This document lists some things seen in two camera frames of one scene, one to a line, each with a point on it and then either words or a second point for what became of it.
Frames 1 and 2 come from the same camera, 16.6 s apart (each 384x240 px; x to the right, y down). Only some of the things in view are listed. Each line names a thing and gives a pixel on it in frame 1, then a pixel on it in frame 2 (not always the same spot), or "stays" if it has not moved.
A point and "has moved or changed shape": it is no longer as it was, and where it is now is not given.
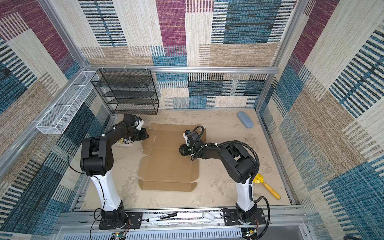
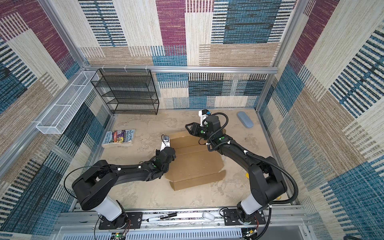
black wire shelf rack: x=127 y=91 stays
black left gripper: x=143 y=136 to x=157 y=152
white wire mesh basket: x=54 y=121 stays
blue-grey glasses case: x=246 y=120 stays
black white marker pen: x=162 y=217 stays
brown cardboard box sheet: x=163 y=167 has moved or changed shape
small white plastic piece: x=208 y=215 stays
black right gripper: x=184 y=150 to x=195 y=127
